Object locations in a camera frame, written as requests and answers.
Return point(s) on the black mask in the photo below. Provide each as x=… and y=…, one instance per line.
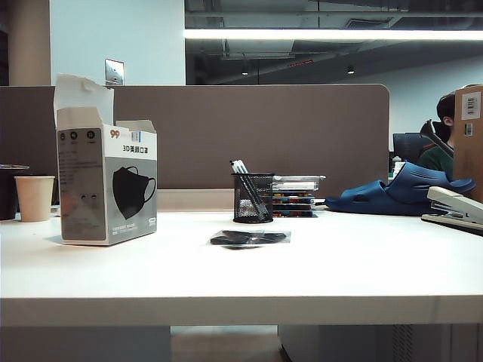
x=241, y=238

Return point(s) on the grey white mask box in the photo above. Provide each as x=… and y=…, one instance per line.
x=128, y=188

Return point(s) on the teal colourful printed box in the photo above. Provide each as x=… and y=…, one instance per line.
x=294, y=203
x=294, y=195
x=294, y=212

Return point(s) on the brown cardboard box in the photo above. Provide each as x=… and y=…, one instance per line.
x=469, y=158

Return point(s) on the black pen with clear cap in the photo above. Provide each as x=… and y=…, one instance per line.
x=237, y=166
x=242, y=166

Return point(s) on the black capped pen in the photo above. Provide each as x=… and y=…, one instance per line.
x=232, y=164

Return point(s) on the black mesh pen holder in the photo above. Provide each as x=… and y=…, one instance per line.
x=265, y=181

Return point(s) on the brown desk divider panel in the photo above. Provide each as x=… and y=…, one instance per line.
x=264, y=132

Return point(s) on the clear plastic case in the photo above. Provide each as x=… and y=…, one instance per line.
x=298, y=183

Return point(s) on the blue rubber slipper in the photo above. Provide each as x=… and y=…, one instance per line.
x=419, y=181
x=362, y=201

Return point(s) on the small ceiling spotlight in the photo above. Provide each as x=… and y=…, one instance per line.
x=350, y=69

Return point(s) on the long ceiling light strip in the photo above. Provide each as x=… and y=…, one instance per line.
x=320, y=34

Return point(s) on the black computer monitor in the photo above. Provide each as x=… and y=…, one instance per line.
x=407, y=147

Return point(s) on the person in green shirt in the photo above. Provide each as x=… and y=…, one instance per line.
x=434, y=160

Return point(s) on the beige grey stapler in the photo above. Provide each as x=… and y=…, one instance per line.
x=449, y=198

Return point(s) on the beige paper cup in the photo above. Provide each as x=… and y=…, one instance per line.
x=34, y=200

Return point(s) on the grey desk side panel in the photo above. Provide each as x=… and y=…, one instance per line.
x=83, y=345

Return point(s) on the black cup with purple lid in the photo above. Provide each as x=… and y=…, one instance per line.
x=7, y=192

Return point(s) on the metal wall switch plate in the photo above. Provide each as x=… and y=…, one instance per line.
x=114, y=71

